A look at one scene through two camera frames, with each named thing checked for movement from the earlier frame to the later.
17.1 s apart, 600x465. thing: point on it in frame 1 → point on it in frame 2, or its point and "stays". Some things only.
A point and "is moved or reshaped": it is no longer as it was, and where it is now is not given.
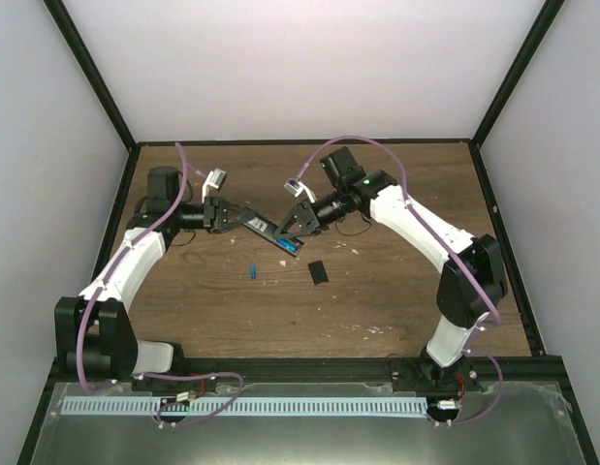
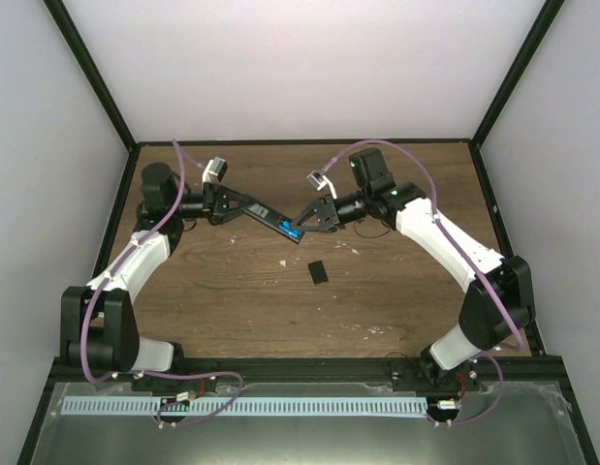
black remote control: x=266 y=231 → x=270 y=220
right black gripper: x=307 y=218 → x=327 y=213
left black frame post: x=83 y=56 stays
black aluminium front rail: x=546 y=367 stays
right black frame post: x=546 y=17 stays
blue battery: x=287 y=244 is moved or reshaped
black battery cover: x=318 y=272 stays
